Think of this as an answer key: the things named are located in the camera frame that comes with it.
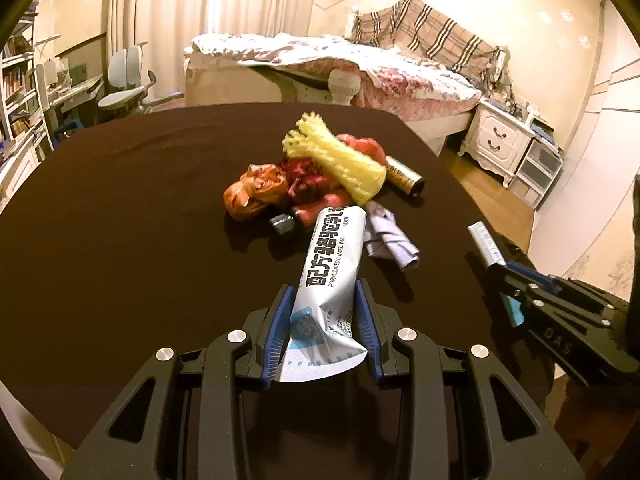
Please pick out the plastic drawer unit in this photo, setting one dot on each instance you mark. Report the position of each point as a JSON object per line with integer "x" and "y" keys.
{"x": 542, "y": 170}

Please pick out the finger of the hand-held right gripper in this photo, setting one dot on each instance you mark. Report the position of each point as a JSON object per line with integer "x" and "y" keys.
{"x": 515, "y": 310}
{"x": 530, "y": 280}

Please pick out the floral quilt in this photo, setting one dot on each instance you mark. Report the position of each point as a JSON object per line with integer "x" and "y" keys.
{"x": 350, "y": 60}

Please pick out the gold and black tube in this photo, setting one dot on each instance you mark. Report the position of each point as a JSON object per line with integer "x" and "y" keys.
{"x": 405, "y": 175}

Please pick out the white study desk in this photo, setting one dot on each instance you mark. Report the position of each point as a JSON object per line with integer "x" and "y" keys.
{"x": 75, "y": 92}

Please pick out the small silver stick packet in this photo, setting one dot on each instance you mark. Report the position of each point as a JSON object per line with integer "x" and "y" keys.
{"x": 485, "y": 242}

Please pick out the lavender wrapper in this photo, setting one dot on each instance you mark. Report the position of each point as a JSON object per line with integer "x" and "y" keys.
{"x": 390, "y": 237}

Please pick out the white nightstand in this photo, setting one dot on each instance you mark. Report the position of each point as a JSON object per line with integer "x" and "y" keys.
{"x": 495, "y": 135}

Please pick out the plaid blanket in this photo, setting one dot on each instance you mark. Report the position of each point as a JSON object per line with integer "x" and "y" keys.
{"x": 435, "y": 30}

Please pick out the dark red bag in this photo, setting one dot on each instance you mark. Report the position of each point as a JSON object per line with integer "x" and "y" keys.
{"x": 305, "y": 177}

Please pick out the yellow foam fruit net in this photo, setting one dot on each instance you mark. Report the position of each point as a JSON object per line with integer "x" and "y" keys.
{"x": 345, "y": 165}

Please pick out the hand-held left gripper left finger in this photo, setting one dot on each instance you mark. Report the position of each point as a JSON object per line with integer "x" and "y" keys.
{"x": 277, "y": 332}

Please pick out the white office chair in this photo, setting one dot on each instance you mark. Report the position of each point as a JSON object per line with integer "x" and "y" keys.
{"x": 125, "y": 77}

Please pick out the cream window curtain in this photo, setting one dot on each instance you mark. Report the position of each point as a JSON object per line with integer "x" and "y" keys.
{"x": 200, "y": 15}

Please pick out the orange plastic bag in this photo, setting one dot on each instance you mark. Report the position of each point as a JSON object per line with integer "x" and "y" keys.
{"x": 250, "y": 192}

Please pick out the white round bed post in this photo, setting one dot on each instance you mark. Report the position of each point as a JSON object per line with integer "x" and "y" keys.
{"x": 344, "y": 85}

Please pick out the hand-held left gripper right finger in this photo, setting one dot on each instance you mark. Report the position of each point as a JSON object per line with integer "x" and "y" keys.
{"x": 369, "y": 332}

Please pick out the white bookshelf with books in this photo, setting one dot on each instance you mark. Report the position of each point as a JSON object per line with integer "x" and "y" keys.
{"x": 17, "y": 95}

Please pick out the red bottle with black cap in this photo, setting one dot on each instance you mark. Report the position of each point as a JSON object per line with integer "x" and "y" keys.
{"x": 310, "y": 212}

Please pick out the bed with floral bedding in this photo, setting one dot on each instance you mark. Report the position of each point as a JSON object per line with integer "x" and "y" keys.
{"x": 430, "y": 127}

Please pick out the white powder sachet packet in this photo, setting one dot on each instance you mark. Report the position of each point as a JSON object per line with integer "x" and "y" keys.
{"x": 330, "y": 260}

